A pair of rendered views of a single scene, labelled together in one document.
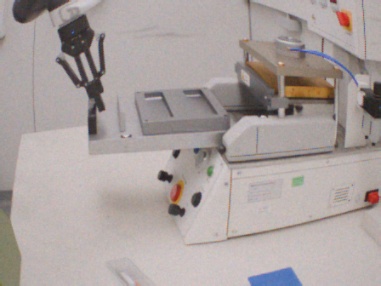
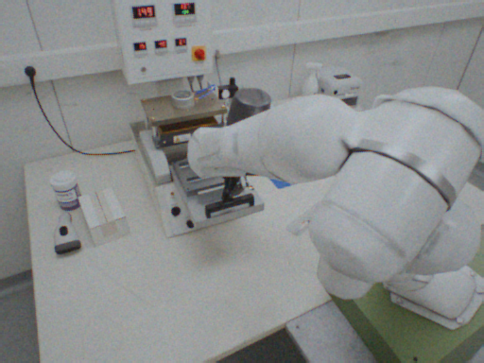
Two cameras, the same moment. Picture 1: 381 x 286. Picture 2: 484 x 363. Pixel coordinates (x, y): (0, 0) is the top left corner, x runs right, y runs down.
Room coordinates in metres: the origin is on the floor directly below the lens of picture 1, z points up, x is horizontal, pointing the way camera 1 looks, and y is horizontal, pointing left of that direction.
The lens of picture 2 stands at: (1.19, 0.98, 1.70)
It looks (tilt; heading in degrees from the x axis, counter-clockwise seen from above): 38 degrees down; 255
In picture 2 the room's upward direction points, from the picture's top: 2 degrees clockwise
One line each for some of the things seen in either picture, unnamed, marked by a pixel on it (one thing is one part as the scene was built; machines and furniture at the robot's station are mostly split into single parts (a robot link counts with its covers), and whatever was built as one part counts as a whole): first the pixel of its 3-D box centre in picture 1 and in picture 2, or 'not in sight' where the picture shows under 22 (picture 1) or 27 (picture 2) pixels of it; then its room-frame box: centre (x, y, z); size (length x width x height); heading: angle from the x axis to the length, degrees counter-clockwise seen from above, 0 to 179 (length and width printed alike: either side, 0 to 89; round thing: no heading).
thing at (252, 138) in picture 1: (281, 135); not in sight; (0.95, -0.18, 0.96); 0.26 x 0.05 x 0.07; 100
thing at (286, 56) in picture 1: (304, 66); (186, 105); (1.09, -0.26, 1.08); 0.31 x 0.24 x 0.13; 10
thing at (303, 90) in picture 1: (292, 71); (186, 114); (1.10, -0.23, 1.07); 0.22 x 0.17 x 0.10; 10
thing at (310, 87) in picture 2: not in sight; (311, 86); (0.39, -0.71, 0.92); 0.09 x 0.08 x 0.25; 152
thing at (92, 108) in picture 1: (92, 112); (230, 205); (1.02, 0.21, 0.99); 0.15 x 0.02 x 0.04; 10
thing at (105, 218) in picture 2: not in sight; (103, 216); (1.43, -0.04, 0.80); 0.19 x 0.13 x 0.09; 104
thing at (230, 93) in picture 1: (247, 93); (154, 155); (1.23, -0.14, 0.96); 0.25 x 0.05 x 0.07; 100
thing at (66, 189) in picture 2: not in sight; (67, 191); (1.56, -0.17, 0.82); 0.09 x 0.09 x 0.15
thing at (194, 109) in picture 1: (178, 108); (208, 172); (1.06, 0.02, 0.98); 0.20 x 0.17 x 0.03; 10
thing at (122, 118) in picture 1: (155, 115); (214, 182); (1.05, 0.07, 0.97); 0.30 x 0.22 x 0.08; 100
